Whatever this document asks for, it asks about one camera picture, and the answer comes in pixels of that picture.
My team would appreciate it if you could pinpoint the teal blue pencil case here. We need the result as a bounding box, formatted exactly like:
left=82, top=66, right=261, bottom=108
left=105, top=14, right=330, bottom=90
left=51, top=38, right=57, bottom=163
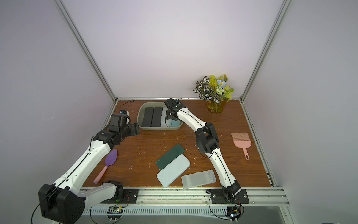
left=166, top=119, right=181, bottom=128

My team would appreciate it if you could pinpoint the dark grey pencil case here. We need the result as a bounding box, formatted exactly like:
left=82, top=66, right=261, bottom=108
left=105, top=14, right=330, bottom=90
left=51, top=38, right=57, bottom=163
left=142, top=107, right=154, bottom=127
left=151, top=107, right=163, bottom=127

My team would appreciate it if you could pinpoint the grey-green plastic storage box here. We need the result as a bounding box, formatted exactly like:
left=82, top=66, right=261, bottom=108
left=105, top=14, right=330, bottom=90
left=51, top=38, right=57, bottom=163
left=137, top=101, right=183, bottom=131

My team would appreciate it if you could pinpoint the dark green pencil case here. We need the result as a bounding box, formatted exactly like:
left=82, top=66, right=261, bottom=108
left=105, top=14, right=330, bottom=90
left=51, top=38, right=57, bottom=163
left=155, top=144, right=185, bottom=170

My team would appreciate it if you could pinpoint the translucent white pencil case front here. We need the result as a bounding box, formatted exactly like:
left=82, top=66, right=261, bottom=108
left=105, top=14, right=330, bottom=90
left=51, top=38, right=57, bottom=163
left=181, top=170, right=216, bottom=189

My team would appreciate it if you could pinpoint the translucent white pencil case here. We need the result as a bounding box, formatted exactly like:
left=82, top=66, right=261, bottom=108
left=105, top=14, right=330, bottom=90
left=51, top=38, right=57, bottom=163
left=181, top=170, right=216, bottom=189
left=160, top=107, right=167, bottom=128

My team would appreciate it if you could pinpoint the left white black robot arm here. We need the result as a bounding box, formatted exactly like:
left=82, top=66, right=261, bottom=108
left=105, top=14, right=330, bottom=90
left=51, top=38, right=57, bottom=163
left=37, top=110, right=139, bottom=224

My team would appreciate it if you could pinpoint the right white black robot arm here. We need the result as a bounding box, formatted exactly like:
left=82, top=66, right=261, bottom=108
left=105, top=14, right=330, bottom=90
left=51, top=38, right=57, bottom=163
left=165, top=98, right=241, bottom=202

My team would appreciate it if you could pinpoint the purple pink spatula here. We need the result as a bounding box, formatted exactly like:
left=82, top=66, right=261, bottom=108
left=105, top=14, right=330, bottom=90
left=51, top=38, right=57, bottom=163
left=93, top=149, right=118, bottom=184

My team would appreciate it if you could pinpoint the flower plant in glass vase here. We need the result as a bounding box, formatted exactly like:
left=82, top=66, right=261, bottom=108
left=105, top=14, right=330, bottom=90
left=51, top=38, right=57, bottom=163
left=193, top=74, right=234, bottom=114

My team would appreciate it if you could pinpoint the pink comb brush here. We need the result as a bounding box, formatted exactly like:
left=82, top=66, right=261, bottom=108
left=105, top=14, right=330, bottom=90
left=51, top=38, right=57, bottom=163
left=231, top=133, right=251, bottom=160

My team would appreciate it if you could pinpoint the left electronics board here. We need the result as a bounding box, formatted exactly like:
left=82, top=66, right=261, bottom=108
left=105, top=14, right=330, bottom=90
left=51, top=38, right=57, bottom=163
left=107, top=206, right=124, bottom=224

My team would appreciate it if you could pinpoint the electronics board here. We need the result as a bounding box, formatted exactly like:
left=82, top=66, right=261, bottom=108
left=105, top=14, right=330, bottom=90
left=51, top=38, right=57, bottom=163
left=226, top=205, right=243, bottom=222
left=107, top=206, right=124, bottom=224

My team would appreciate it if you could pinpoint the right electronics board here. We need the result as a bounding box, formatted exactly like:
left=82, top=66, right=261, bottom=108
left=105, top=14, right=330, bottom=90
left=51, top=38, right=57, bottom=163
left=226, top=205, right=243, bottom=222

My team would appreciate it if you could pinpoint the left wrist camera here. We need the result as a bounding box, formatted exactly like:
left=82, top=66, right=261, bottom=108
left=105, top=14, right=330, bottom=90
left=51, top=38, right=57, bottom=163
left=119, top=110, right=129, bottom=116

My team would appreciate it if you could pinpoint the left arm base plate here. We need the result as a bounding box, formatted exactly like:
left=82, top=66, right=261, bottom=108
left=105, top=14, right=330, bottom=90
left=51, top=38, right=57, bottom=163
left=101, top=188, right=139, bottom=204

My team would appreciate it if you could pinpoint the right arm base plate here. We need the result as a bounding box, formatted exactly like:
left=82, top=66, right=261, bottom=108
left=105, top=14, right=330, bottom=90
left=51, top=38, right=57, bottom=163
left=206, top=188, right=249, bottom=204

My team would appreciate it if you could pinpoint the aluminium front rail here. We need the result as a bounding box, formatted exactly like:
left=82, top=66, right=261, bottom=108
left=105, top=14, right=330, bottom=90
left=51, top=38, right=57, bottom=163
left=97, top=187, right=290, bottom=206

